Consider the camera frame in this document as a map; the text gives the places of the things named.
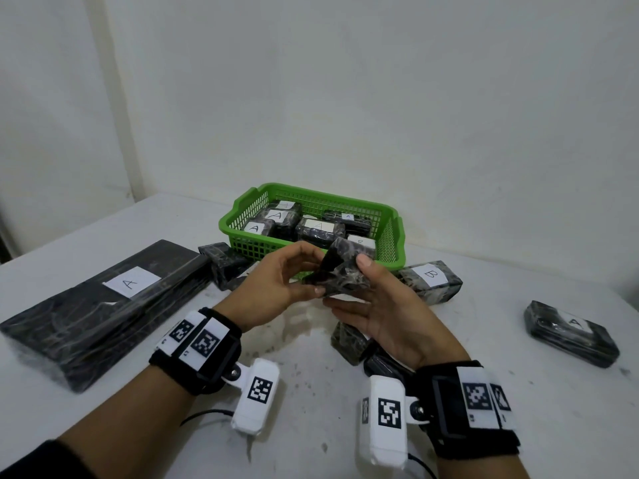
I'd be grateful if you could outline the person's left hand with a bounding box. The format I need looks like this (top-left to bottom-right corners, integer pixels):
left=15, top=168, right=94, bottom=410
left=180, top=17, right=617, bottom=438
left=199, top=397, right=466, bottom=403
left=213, top=239, right=345, bottom=334

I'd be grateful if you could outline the person's right hand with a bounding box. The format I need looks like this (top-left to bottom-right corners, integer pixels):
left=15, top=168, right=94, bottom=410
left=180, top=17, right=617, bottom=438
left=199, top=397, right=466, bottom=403
left=321, top=253, right=471, bottom=371

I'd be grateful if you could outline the green plastic mesh basket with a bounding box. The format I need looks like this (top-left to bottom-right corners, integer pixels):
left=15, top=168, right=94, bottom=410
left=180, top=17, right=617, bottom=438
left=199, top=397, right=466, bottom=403
left=218, top=182, right=406, bottom=271

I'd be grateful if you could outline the black packet labelled A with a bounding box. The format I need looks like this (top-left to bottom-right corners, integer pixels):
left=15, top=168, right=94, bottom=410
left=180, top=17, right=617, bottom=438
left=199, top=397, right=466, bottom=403
left=259, top=208, right=300, bottom=240

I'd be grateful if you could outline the long black packet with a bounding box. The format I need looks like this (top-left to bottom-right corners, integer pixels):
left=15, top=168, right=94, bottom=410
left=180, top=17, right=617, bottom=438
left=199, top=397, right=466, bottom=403
left=321, top=210, right=373, bottom=235

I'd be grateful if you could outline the black packet placed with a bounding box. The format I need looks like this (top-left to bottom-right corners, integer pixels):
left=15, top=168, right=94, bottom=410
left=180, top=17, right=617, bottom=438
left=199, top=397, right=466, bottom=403
left=524, top=299, right=621, bottom=369

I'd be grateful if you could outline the pile of black packets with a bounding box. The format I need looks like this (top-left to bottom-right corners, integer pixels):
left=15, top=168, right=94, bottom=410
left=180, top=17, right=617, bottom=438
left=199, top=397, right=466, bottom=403
left=0, top=239, right=464, bottom=394

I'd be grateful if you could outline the person's left forearm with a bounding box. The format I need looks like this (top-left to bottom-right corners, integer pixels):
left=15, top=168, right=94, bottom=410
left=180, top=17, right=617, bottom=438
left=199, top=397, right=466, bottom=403
left=0, top=366, right=196, bottom=479

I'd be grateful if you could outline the black left wristband with markers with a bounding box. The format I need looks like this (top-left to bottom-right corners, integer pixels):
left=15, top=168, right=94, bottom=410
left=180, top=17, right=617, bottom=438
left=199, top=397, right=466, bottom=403
left=148, top=307, right=243, bottom=397

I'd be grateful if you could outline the black wristband with markers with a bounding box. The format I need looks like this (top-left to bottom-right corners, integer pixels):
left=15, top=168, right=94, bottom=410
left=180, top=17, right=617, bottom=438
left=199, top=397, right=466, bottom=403
left=414, top=360, right=522, bottom=460
left=148, top=307, right=243, bottom=397

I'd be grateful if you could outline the black right wristband with markers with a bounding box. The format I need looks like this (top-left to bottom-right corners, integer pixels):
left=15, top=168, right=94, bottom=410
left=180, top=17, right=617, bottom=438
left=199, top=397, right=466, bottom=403
left=414, top=360, right=522, bottom=460

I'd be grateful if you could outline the black packet labelled B near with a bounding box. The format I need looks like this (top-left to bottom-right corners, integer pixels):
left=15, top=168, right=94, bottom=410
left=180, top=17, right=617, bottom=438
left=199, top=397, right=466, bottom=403
left=408, top=453, right=438, bottom=479

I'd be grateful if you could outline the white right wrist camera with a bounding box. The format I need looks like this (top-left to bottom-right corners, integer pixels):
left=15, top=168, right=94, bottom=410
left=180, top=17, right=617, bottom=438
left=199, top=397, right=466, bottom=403
left=355, top=375, right=430, bottom=470

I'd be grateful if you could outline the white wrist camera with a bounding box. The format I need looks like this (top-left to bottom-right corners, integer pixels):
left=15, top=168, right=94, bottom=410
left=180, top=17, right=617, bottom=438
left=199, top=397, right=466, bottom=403
left=222, top=357, right=280, bottom=436
left=355, top=375, right=430, bottom=470

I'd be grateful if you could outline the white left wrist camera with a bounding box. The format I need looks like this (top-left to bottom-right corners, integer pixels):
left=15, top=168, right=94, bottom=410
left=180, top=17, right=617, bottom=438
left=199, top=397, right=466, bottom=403
left=222, top=357, right=280, bottom=436

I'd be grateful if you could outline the black left camera cable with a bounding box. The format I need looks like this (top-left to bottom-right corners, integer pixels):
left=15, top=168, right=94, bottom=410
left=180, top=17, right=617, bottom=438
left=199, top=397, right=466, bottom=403
left=179, top=409, right=234, bottom=427

